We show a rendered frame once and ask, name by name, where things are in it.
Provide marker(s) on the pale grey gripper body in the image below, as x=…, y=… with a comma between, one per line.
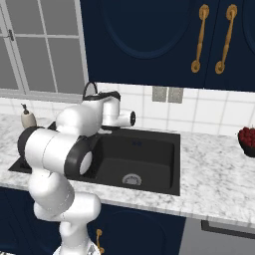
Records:
x=105, y=130

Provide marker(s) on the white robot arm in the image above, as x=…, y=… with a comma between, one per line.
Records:
x=50, y=149

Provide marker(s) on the black arched sink faucet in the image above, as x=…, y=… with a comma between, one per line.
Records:
x=84, y=89

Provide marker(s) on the black sink basin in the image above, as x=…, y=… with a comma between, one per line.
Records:
x=146, y=159

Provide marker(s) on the round metal sink drain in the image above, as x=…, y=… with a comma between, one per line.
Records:
x=132, y=180

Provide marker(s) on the beige soap dispenser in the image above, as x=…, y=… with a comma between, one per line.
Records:
x=28, y=119

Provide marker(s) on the white framed window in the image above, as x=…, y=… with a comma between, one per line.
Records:
x=64, y=50

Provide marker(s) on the navy base cupboard door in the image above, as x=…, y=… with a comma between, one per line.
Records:
x=16, y=222
x=142, y=232

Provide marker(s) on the dark window latch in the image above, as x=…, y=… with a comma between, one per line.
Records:
x=10, y=35

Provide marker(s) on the red fruit pile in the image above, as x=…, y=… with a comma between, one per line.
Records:
x=248, y=136

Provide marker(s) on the black bowl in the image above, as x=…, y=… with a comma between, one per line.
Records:
x=247, y=151

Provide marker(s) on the grey dishwasher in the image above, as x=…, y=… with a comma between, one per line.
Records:
x=215, y=244

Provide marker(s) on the grey wall outlet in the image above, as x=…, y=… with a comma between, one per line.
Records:
x=159, y=94
x=175, y=95

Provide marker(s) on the navy wall cupboard door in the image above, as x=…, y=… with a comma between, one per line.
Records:
x=244, y=43
x=142, y=36

